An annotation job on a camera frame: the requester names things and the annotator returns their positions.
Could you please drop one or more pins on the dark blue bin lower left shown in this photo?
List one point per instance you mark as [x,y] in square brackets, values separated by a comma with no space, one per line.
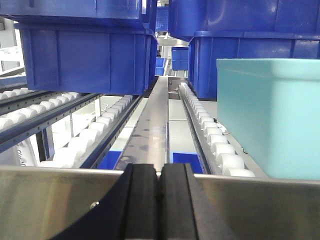
[88,59]

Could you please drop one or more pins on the white roller track right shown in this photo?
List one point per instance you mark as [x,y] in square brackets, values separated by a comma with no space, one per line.
[217,155]

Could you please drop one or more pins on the blue bin below shelf right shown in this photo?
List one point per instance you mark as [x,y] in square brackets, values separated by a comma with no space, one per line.
[187,158]

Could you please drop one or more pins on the blue bin below shelf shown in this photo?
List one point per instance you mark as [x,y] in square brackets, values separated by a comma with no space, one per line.
[187,158]
[110,160]

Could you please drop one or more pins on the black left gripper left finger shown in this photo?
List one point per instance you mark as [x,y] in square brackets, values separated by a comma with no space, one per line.
[127,212]

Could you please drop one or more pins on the dark blue bin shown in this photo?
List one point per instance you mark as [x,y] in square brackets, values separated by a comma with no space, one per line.
[285,16]
[206,47]
[137,14]
[88,59]

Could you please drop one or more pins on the dark blue bin upper right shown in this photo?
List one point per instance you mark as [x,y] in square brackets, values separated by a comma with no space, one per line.
[285,16]

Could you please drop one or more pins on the steel centre divider rail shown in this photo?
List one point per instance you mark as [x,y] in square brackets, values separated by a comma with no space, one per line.
[149,142]

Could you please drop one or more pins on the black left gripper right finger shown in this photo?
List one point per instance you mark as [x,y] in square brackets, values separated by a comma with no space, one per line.
[186,213]

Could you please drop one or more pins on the dark blue bin upper left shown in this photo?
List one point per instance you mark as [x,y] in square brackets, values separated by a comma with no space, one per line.
[137,14]

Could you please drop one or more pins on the white roller track far left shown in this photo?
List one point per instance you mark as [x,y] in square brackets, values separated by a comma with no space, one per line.
[19,125]

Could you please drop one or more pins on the dark blue bin lower right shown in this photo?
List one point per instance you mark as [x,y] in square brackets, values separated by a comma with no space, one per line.
[206,47]

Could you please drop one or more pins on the white roller track centre-left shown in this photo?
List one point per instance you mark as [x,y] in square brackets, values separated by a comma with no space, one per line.
[80,146]

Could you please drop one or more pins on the distant blue bin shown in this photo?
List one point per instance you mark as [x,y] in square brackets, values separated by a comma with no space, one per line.
[180,58]

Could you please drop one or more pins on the blue bin below shelf left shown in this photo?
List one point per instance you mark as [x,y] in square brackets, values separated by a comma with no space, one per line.
[110,160]

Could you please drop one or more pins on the steel shelf front rail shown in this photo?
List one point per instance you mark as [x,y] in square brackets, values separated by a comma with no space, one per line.
[38,203]

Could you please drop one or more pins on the light cyan plastic bin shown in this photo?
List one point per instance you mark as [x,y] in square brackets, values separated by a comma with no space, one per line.
[271,106]

